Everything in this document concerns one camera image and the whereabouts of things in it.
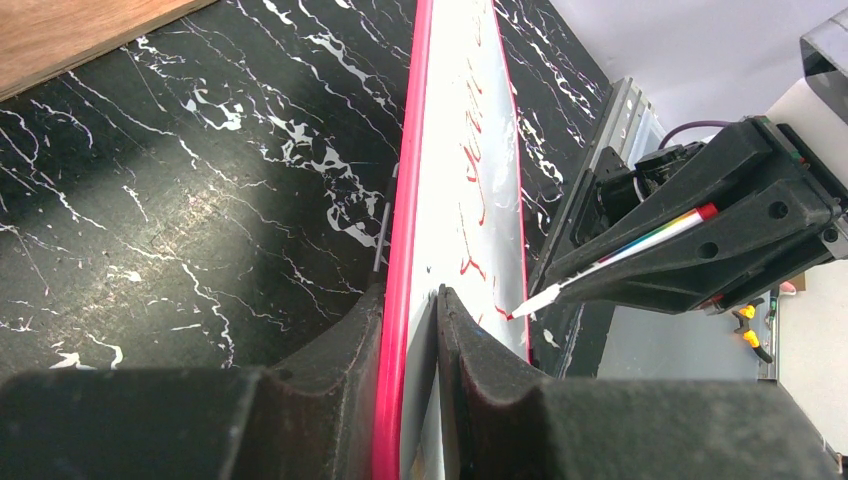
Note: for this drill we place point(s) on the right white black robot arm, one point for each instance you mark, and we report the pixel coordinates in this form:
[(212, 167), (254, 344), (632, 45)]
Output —
[(703, 224)]

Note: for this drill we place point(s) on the pink framed whiteboard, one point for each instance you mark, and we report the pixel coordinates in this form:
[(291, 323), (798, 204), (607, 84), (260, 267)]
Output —
[(457, 220)]

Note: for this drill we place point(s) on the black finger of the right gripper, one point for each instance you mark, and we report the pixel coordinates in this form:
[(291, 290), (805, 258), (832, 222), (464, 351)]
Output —
[(716, 224)]

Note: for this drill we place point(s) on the yellow handled pliers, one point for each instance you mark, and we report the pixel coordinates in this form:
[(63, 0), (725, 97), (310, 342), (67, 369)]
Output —
[(744, 316)]

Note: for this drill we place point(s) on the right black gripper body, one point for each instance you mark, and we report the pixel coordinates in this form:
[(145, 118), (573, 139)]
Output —
[(798, 210)]

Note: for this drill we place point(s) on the red capped whiteboard marker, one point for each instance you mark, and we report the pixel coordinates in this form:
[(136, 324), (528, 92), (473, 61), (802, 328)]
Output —
[(659, 235)]

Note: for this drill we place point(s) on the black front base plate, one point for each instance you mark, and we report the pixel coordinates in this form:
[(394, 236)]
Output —
[(568, 339)]

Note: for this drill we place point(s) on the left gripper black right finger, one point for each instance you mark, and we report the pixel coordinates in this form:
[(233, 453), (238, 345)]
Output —
[(504, 419)]

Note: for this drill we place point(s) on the brown wooden board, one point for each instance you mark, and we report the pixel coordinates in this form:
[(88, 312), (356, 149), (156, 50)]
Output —
[(42, 39)]

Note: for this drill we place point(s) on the aluminium frame rail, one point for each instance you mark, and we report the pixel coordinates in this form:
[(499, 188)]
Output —
[(628, 124)]

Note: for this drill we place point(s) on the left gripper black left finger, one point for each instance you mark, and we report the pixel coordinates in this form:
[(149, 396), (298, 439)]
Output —
[(309, 417)]

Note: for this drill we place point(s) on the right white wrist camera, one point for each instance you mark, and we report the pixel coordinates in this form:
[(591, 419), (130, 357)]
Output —
[(815, 106)]

